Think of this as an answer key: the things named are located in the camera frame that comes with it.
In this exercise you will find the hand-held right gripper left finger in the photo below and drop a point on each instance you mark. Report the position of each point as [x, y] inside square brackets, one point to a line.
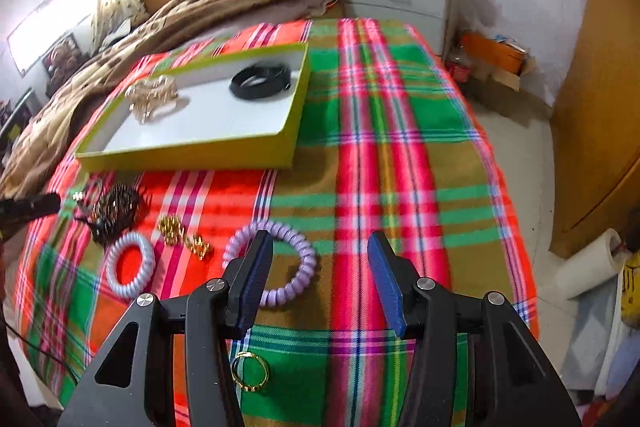
[257, 282]

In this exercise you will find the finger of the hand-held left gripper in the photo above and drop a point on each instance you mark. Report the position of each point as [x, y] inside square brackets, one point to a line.
[30, 207]

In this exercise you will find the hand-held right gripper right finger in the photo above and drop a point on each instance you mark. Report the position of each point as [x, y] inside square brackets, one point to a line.
[387, 287]

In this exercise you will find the green shallow cardboard box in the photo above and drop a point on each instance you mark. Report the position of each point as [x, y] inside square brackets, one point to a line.
[210, 117]

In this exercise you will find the red green plaid cloth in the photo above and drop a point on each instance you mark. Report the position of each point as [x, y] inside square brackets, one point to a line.
[380, 157]

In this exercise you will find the gold hair claw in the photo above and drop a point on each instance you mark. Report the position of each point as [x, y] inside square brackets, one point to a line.
[150, 99]

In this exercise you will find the window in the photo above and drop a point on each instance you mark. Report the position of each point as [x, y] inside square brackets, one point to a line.
[50, 27]

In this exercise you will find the black wrist band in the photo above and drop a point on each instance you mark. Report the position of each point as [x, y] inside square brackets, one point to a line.
[260, 93]

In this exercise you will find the paper towel roll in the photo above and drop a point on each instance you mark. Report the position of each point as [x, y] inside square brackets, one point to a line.
[587, 264]

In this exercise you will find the yellow plastic bag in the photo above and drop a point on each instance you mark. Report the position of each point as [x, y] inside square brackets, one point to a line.
[632, 287]

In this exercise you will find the orange cardboard box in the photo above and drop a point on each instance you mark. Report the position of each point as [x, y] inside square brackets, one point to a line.
[492, 52]

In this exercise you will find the brown patterned blanket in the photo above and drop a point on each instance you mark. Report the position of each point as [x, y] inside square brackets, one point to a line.
[200, 2]

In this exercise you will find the wooden door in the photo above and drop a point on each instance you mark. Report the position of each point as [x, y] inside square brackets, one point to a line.
[600, 107]

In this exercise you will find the grey nightstand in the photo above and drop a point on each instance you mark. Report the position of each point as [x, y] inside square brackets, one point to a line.
[395, 2]

